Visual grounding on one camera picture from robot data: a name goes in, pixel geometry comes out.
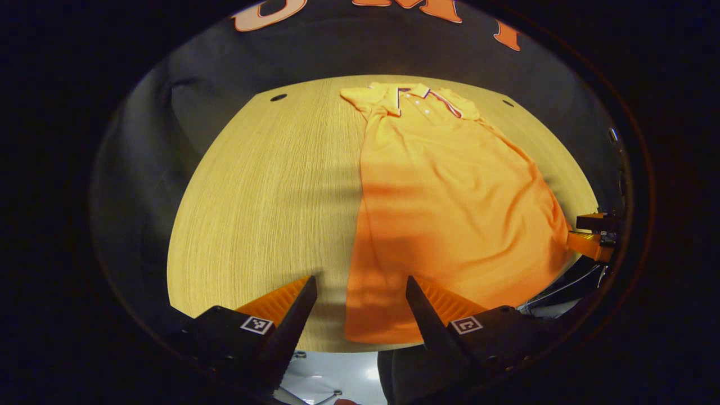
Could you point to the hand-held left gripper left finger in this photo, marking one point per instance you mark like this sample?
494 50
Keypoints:
292 332

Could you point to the orange T-shirt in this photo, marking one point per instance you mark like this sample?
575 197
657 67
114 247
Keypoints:
450 197

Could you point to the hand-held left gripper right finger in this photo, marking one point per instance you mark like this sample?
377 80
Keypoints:
436 332

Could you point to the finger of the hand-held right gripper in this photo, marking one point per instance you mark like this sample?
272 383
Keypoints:
588 246
595 222

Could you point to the person's dark trousers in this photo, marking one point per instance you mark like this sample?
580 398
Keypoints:
408 377

